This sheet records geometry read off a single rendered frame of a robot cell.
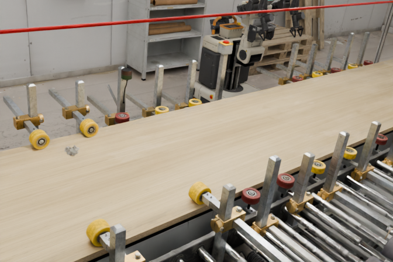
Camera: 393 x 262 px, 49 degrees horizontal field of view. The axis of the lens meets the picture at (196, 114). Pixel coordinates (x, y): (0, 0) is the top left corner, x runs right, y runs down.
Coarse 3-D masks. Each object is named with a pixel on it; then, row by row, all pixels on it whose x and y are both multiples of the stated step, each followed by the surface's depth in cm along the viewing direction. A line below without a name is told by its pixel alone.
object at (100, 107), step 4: (88, 96) 266; (92, 96) 266; (88, 100) 266; (92, 100) 262; (96, 100) 263; (92, 104) 263; (96, 104) 258; (100, 104) 258; (100, 108) 255; (104, 108) 254; (104, 112) 252; (108, 112) 249; (112, 112) 250
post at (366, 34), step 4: (368, 32) 384; (364, 36) 385; (368, 36) 385; (364, 40) 386; (364, 44) 387; (360, 48) 391; (364, 48) 389; (360, 52) 392; (364, 52) 392; (360, 56) 392; (360, 60) 394
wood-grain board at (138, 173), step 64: (384, 64) 384; (128, 128) 227; (192, 128) 234; (256, 128) 243; (320, 128) 252; (384, 128) 261; (0, 192) 168; (64, 192) 173; (128, 192) 177; (0, 256) 140; (64, 256) 143
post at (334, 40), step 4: (332, 40) 355; (336, 40) 355; (332, 44) 356; (332, 48) 356; (328, 52) 360; (332, 52) 358; (328, 56) 361; (332, 56) 361; (328, 60) 362; (328, 64) 363; (324, 68) 367; (328, 68) 365
